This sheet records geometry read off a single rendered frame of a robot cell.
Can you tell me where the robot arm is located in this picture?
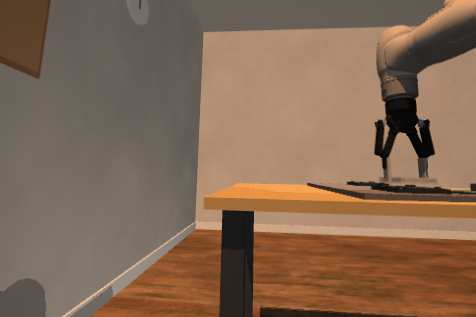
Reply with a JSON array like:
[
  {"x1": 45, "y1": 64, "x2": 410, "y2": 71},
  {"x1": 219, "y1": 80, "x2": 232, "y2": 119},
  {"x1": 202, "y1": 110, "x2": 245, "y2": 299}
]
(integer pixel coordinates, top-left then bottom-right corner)
[{"x1": 376, "y1": 0, "x2": 476, "y2": 102}]

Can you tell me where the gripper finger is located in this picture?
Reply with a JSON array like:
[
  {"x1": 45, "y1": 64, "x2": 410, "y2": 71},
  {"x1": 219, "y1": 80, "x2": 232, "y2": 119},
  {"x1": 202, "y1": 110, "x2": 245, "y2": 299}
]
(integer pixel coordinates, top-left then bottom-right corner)
[
  {"x1": 406, "y1": 119, "x2": 435, "y2": 177},
  {"x1": 374, "y1": 119, "x2": 403, "y2": 182}
]

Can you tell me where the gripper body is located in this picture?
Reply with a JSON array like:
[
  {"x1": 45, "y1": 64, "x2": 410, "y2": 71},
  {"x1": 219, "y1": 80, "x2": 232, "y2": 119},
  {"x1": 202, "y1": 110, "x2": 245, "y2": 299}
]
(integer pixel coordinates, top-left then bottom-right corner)
[{"x1": 385, "y1": 97, "x2": 419, "y2": 133}]

